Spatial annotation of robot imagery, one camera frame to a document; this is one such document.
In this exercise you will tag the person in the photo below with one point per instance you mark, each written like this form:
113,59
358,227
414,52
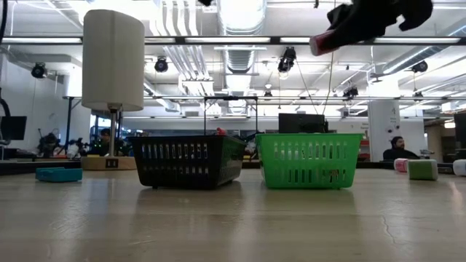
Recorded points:
105,142
398,153

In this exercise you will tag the black overhead light bar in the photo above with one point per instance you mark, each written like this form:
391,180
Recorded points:
275,40

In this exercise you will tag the red storage rack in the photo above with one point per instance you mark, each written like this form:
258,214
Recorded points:
364,149

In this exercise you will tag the silver ventilation duct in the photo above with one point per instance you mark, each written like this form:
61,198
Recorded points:
240,22

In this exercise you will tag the black slotted plastic basket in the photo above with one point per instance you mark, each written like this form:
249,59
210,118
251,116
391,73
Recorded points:
182,162

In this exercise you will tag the small red background object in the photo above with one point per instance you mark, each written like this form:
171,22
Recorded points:
220,131

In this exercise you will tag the black computer monitor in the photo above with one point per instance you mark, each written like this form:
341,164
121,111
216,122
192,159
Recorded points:
460,129
300,123
12,127

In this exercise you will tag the green USB wall charger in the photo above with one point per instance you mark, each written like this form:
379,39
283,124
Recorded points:
422,170

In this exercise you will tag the white shade wooden base lamp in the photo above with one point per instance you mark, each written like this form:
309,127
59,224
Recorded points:
113,58

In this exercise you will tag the black ceiling spotlight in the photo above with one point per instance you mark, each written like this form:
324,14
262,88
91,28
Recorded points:
161,64
268,94
39,70
419,66
287,60
350,91

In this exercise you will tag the green slotted plastic basket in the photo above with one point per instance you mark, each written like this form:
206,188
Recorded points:
309,162

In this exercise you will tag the pink USB wall charger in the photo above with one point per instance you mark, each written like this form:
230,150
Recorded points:
400,165

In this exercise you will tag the black aluminium table frame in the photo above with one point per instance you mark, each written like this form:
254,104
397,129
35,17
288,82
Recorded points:
18,167

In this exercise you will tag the teal digital clock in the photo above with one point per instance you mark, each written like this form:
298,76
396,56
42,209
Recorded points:
58,175

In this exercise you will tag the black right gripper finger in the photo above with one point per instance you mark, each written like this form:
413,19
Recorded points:
360,27

